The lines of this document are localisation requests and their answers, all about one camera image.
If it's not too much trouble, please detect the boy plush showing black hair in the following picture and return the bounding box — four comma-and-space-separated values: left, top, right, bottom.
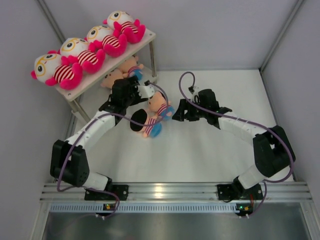
130, 109, 162, 138

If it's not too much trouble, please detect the boy plush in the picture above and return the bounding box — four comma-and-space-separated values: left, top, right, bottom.
148, 91, 175, 121

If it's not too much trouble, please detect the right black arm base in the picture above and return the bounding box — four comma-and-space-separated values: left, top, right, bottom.
217, 183, 263, 202

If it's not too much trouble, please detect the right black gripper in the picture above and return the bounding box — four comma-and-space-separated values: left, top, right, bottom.
173, 99, 209, 122

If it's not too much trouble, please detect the aluminium mounting rail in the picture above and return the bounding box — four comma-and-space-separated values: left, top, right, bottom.
40, 181, 313, 203

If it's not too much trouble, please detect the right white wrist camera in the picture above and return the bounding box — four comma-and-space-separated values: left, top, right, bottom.
188, 85, 200, 98

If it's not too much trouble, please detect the white two-tier shelf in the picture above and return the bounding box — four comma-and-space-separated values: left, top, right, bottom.
55, 29, 159, 124

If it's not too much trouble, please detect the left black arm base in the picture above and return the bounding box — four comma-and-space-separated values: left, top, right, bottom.
84, 184, 129, 201

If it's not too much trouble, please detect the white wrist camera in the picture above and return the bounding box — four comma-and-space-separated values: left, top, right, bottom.
188, 85, 200, 98
137, 80, 156, 99

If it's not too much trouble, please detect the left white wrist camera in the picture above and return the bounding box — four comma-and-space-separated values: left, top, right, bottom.
137, 80, 156, 99

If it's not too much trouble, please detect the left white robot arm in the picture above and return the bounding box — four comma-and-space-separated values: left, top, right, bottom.
50, 76, 155, 200

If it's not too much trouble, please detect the boy plush face up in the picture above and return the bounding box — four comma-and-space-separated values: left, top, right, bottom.
118, 55, 144, 81
100, 68, 124, 89

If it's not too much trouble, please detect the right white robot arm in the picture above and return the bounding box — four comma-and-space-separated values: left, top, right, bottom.
172, 86, 296, 199

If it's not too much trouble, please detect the panda plush with glasses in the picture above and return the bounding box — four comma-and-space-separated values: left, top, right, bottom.
30, 50, 83, 90
59, 37, 106, 74
84, 25, 128, 58
102, 10, 146, 44

